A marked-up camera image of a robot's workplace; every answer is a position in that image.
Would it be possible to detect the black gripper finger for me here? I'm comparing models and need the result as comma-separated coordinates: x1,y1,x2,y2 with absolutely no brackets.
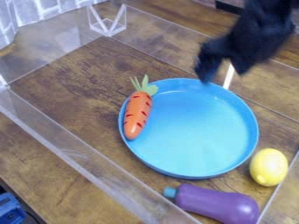
194,53,222,83

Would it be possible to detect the blue object at corner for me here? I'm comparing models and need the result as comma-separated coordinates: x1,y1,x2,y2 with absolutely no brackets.
0,192,27,224

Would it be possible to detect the clear acrylic enclosure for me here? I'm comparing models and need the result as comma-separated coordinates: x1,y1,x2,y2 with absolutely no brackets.
0,0,299,224

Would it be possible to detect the blue round tray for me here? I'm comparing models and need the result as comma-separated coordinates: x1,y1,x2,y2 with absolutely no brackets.
124,78,259,179

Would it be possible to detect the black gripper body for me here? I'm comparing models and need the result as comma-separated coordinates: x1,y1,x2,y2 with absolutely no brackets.
199,0,297,74

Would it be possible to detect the purple toy eggplant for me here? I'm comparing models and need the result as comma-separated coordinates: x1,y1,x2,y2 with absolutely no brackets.
163,184,259,224

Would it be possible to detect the yellow toy lemon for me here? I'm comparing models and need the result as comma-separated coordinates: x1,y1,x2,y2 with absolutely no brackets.
249,148,289,186

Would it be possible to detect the dark baseboard strip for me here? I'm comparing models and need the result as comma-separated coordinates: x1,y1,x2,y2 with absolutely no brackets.
215,0,246,15

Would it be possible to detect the white patterned curtain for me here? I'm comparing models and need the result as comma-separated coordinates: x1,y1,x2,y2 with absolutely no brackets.
0,0,107,49

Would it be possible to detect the orange toy carrot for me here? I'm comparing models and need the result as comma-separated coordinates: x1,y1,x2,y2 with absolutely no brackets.
123,74,159,140

